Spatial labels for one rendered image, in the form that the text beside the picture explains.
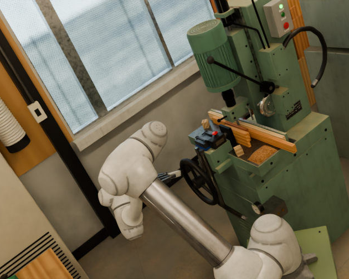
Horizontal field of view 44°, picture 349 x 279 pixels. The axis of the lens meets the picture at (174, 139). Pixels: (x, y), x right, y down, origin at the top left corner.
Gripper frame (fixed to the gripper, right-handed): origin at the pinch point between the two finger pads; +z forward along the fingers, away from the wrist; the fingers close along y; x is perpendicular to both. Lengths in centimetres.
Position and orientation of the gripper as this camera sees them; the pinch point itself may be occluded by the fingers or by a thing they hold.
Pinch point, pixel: (174, 174)
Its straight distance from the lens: 227.4
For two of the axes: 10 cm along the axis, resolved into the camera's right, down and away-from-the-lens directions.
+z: 8.6, -2.4, 4.5
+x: 0.8, 9.4, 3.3
